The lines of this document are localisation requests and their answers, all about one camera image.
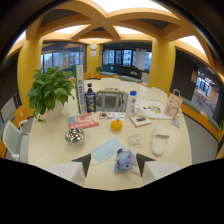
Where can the white printed tote bag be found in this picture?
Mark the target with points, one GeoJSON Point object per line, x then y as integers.
{"type": "Point", "coordinates": [152, 108]}

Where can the small blue packet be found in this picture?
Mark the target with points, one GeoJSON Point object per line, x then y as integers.
{"type": "Point", "coordinates": [175, 123]}

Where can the green potted plant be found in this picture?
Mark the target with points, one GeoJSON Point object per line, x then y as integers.
{"type": "Point", "coordinates": [50, 91]}

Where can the flat printed card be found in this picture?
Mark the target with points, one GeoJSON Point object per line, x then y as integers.
{"type": "Point", "coordinates": [112, 115]}

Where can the clear plastic wrapper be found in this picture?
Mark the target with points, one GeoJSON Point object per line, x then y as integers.
{"type": "Point", "coordinates": [134, 140]}

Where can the dark blue drink bottle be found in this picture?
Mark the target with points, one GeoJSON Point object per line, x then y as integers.
{"type": "Point", "coordinates": [90, 99]}

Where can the red and white book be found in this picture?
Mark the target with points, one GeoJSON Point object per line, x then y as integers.
{"type": "Point", "coordinates": [83, 120]}

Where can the white bottle with blue cap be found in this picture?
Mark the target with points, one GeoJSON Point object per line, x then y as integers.
{"type": "Point", "coordinates": [131, 103]}

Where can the white and green standing sign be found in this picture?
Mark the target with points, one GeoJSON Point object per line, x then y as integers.
{"type": "Point", "coordinates": [79, 88]}

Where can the round wall clock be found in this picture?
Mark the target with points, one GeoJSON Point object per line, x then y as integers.
{"type": "Point", "coordinates": [94, 46]}

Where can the white slipper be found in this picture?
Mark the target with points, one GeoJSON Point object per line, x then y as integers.
{"type": "Point", "coordinates": [159, 140]}

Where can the silver metal bowl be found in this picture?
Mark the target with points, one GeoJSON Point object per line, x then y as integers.
{"type": "Point", "coordinates": [74, 136]}

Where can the white office chair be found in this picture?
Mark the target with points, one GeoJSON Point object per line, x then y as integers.
{"type": "Point", "coordinates": [13, 139]}

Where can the blue plush toy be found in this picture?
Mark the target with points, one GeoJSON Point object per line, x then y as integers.
{"type": "Point", "coordinates": [123, 160]}

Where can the orange mandarin fruit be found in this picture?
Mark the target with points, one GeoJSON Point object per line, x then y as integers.
{"type": "Point", "coordinates": [116, 125]}

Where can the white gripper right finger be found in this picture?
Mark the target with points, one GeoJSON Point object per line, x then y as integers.
{"type": "Point", "coordinates": [156, 170]}

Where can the pink paper gift bag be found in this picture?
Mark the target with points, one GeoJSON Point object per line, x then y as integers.
{"type": "Point", "coordinates": [173, 104]}

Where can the small picture booklet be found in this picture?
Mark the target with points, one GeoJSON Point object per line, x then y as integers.
{"type": "Point", "coordinates": [140, 120]}

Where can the light blue face mask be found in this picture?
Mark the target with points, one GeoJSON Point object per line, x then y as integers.
{"type": "Point", "coordinates": [106, 149]}

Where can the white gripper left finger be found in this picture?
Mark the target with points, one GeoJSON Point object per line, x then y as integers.
{"type": "Point", "coordinates": [71, 170]}

